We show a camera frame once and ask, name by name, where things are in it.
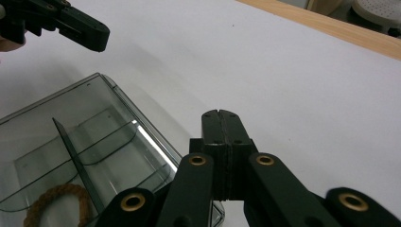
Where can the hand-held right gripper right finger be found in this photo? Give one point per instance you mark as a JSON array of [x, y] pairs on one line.
[[236, 142]]

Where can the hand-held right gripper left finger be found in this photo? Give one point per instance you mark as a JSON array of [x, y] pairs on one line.
[[217, 142]]

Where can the white perforated round disc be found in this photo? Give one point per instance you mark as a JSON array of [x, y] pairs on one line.
[[378, 11]]

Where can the clear grey plastic compartment box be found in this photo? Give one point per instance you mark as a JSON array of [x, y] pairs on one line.
[[94, 132]]

